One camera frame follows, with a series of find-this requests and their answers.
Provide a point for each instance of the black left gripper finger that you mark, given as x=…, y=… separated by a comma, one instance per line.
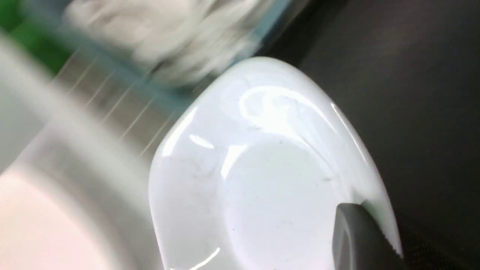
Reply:
x=359, y=244

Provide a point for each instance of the small white square bowl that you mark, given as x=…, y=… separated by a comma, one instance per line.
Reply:
x=250, y=176

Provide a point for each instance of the black plastic serving tray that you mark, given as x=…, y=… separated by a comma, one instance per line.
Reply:
x=406, y=75

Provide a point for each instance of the grey checkered table cloth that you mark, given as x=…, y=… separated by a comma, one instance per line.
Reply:
x=140, y=119

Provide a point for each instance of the pile of white soup spoons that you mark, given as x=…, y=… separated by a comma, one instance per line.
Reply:
x=175, y=41

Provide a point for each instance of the teal plastic spoon bin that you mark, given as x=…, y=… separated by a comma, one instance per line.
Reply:
x=50, y=15

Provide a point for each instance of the large translucent white plastic bin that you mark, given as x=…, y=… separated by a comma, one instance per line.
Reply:
x=99, y=178

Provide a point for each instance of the green backdrop cloth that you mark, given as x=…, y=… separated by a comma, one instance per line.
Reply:
x=28, y=35

